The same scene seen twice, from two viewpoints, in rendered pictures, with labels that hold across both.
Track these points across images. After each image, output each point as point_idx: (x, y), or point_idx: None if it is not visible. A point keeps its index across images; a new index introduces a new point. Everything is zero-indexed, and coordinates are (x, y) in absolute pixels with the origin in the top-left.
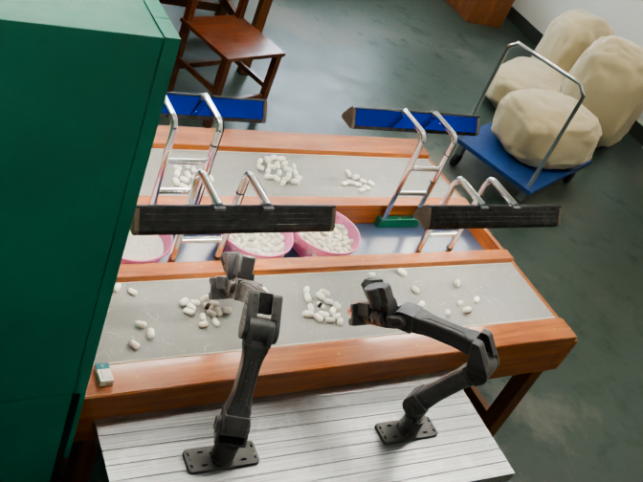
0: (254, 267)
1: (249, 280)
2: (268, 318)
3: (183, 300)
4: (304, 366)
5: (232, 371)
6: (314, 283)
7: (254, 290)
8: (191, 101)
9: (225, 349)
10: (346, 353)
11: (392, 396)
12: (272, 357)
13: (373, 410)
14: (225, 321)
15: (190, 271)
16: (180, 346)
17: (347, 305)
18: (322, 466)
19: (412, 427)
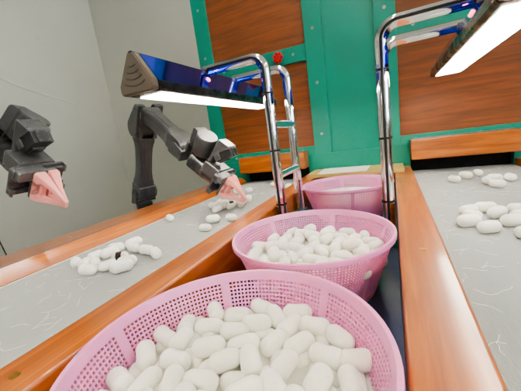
0: (194, 142)
1: (184, 136)
2: (139, 118)
3: (247, 195)
4: (109, 219)
5: (168, 200)
6: (151, 271)
7: (156, 105)
8: (466, 19)
9: (189, 208)
10: (56, 241)
11: None
12: (146, 211)
13: None
14: (209, 211)
15: (274, 196)
16: (217, 198)
17: (63, 289)
18: None
19: None
